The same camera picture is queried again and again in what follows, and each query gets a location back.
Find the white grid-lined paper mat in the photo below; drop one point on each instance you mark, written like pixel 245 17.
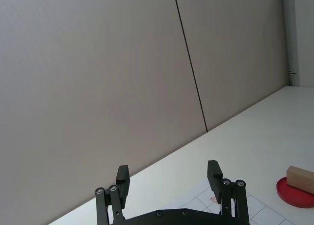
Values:
pixel 265 210

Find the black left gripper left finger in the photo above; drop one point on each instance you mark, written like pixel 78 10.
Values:
pixel 103 205

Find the round red plate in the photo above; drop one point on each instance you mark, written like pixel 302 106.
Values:
pixel 284 195

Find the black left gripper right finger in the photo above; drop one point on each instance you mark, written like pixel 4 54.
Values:
pixel 216 183

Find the light wooden block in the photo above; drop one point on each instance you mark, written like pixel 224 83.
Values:
pixel 299 179

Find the white door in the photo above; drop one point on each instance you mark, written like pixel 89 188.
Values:
pixel 304 38

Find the small metal door hinge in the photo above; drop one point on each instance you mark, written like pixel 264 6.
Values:
pixel 292 73

